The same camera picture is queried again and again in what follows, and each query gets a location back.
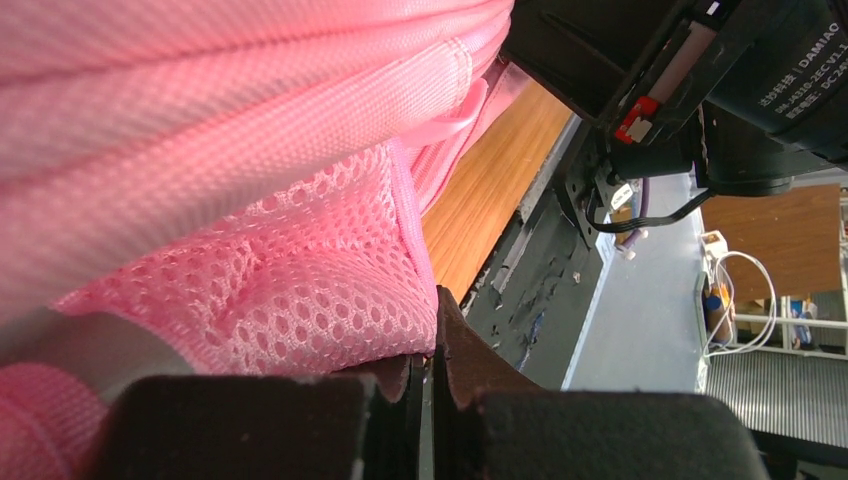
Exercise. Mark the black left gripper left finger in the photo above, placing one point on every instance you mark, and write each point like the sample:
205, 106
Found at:
359, 423

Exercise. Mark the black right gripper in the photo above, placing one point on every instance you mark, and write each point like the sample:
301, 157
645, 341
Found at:
749, 93

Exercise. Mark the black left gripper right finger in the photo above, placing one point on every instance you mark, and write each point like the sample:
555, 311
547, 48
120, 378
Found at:
492, 422

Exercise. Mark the pink backpack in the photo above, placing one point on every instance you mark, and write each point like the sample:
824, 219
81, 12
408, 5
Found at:
224, 188

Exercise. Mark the cluttered workshop shelf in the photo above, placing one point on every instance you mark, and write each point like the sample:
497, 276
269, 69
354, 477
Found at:
785, 374

